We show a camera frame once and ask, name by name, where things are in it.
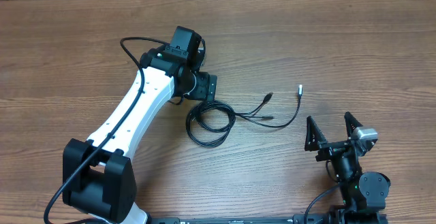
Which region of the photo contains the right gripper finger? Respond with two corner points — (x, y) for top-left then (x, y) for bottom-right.
(344, 112), (362, 138)
(305, 116), (326, 151)

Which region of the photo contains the black USB cable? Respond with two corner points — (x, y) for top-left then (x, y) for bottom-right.
(185, 98), (237, 148)

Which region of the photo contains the black multi-head charging cable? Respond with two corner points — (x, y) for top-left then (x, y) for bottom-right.
(234, 84), (304, 129)

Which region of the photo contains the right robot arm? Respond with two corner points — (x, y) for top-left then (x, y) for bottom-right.
(302, 112), (391, 223)

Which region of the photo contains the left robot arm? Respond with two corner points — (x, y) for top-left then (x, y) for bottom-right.
(55, 26), (217, 223)

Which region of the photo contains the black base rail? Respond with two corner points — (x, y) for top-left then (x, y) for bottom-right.
(148, 214), (388, 224)

